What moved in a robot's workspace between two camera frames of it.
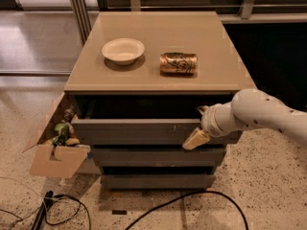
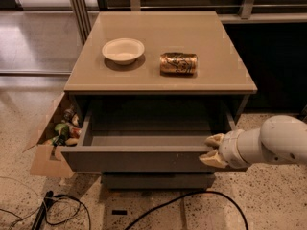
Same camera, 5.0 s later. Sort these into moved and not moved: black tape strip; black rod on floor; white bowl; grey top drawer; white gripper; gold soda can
Moved: white gripper; grey top drawer
Not moved: black rod on floor; black tape strip; white bowl; gold soda can
